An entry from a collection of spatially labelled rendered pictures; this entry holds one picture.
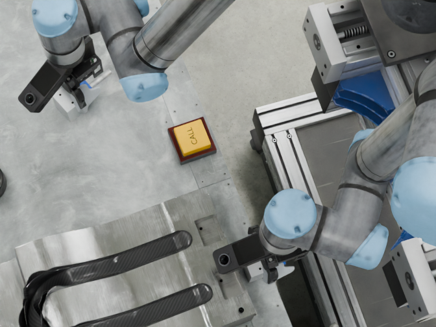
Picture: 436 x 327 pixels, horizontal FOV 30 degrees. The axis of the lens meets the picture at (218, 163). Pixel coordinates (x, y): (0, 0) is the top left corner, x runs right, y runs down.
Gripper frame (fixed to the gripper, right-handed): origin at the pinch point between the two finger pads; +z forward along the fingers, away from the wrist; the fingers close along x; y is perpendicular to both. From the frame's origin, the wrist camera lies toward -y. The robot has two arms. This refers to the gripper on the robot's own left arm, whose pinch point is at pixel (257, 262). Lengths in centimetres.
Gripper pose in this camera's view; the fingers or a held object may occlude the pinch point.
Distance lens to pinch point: 158.5
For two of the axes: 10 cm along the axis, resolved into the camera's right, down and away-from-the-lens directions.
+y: 9.3, -3.2, 1.6
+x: -3.6, -8.9, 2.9
